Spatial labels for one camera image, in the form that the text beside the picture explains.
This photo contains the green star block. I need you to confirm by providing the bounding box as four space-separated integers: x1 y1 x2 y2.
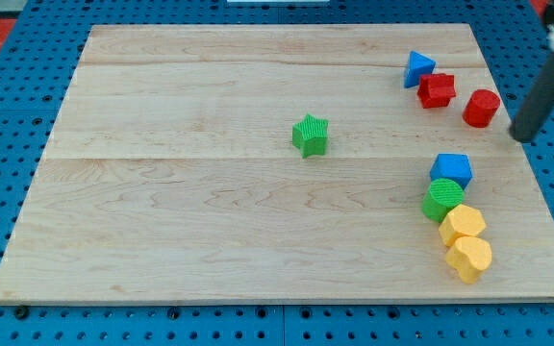
291 113 329 159

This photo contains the red cylinder block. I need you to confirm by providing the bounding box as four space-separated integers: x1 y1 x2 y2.
462 89 501 128

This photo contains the red star block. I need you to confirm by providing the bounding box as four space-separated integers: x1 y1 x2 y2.
416 73 456 109

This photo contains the yellow heart block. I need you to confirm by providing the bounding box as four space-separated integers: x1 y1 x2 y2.
445 236 492 284

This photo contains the blue cube block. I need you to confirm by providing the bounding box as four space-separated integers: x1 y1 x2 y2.
429 153 473 189

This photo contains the blue triangle block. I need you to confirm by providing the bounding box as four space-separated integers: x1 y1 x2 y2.
403 51 437 88

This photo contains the green cylinder block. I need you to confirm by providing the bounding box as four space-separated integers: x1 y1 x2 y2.
421 178 465 223

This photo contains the yellow hexagon block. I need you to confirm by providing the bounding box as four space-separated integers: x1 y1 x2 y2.
439 204 487 247

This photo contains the wooden board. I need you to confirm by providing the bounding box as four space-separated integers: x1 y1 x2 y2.
0 24 554 306

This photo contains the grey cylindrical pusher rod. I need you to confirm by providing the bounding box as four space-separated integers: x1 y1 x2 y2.
508 52 554 143

